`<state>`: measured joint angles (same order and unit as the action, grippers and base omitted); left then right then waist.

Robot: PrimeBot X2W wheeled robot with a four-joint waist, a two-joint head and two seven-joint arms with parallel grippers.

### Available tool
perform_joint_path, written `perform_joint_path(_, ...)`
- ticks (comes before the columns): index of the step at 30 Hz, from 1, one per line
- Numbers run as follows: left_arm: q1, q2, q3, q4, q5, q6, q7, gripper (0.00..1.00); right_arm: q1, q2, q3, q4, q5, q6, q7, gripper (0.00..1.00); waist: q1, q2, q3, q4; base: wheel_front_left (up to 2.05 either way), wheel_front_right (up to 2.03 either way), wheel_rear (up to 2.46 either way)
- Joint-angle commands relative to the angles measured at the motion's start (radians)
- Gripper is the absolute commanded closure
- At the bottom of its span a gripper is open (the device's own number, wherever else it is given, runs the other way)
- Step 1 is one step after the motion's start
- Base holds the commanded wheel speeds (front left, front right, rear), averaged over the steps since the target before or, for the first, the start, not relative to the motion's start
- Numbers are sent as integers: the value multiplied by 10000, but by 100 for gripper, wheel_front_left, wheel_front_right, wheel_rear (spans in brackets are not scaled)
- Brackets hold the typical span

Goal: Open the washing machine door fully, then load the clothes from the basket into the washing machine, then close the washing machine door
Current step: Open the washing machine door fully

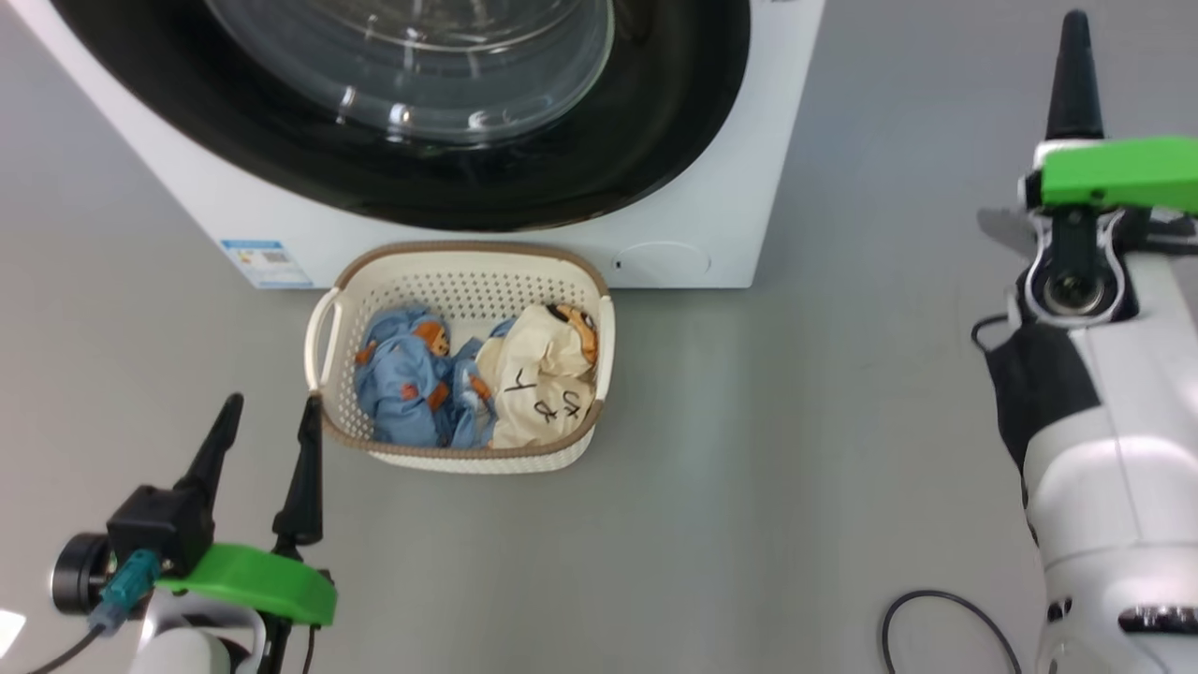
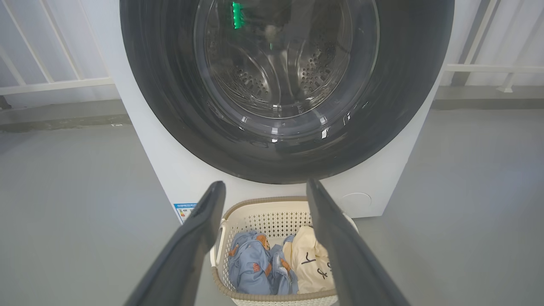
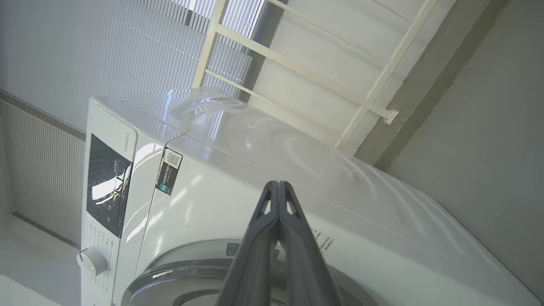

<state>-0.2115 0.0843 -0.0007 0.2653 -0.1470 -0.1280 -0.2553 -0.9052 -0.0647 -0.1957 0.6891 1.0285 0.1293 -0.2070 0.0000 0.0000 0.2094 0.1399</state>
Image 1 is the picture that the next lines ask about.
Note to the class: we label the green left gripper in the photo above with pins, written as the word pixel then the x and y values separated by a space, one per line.
pixel 262 580

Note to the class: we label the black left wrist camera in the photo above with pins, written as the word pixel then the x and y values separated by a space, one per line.
pixel 154 526

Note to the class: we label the cream perforated laundry basket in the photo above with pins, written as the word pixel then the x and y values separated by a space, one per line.
pixel 468 281

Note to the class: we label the round white filter cover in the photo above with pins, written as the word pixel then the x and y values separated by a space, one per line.
pixel 664 262

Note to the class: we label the blue energy label sticker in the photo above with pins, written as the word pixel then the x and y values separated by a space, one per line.
pixel 267 264

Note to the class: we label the black glass washing machine door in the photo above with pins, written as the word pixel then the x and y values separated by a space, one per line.
pixel 655 122

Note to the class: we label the cream bear face garment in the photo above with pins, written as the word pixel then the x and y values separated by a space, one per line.
pixel 543 370

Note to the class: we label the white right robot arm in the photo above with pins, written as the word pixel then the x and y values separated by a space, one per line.
pixel 1114 487

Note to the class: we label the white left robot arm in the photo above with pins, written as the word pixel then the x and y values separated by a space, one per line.
pixel 178 653

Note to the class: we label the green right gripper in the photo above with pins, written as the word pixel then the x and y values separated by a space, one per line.
pixel 1123 176

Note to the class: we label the white front-load washing machine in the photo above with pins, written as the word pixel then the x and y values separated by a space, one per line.
pixel 721 187

